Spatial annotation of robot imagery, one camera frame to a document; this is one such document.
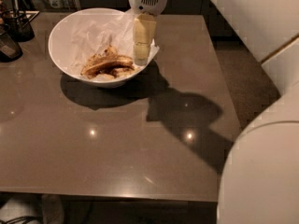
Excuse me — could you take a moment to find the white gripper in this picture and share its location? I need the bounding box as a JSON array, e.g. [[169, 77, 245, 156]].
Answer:
[[128, 0, 167, 66]]

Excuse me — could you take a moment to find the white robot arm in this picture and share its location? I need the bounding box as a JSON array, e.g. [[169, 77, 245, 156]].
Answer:
[[202, 0, 299, 224]]

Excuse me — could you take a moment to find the white ceramic bowl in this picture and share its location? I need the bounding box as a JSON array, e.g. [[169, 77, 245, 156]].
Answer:
[[49, 8, 151, 88]]

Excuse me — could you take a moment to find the crumpled white paper liner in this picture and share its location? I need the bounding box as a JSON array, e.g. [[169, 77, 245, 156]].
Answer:
[[70, 10, 159, 83]]

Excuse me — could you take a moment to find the black utensil holder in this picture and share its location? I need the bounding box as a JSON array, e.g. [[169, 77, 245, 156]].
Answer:
[[2, 0, 35, 42]]

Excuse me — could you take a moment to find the dark appliance at left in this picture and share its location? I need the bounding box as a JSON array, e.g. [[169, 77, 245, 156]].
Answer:
[[0, 24, 22, 63]]

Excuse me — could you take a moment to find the white cloth under table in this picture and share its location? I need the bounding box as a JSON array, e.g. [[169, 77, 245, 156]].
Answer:
[[0, 193, 65, 224]]

